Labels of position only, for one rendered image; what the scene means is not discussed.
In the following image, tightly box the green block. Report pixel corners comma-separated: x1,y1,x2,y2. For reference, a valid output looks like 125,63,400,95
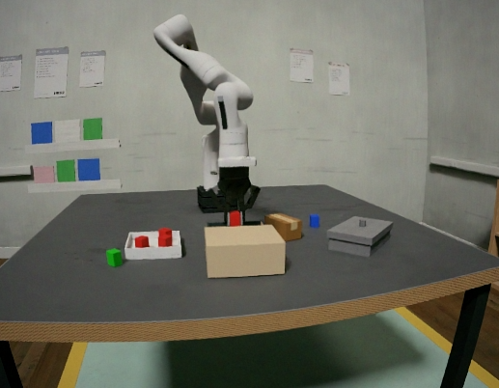
106,249,123,267

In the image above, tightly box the brown cardboard box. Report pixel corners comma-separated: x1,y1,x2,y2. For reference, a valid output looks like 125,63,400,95
264,213,302,242

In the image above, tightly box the blue block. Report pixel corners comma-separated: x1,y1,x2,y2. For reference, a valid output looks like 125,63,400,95
310,214,319,228

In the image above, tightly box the red block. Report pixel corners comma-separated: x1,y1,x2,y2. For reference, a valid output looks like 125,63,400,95
134,236,150,248
158,228,172,236
158,235,173,247
230,210,240,227

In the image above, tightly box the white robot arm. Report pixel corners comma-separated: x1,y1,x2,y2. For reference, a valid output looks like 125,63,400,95
153,14,257,189

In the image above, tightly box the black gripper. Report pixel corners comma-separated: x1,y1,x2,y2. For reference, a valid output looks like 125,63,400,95
208,166,261,226

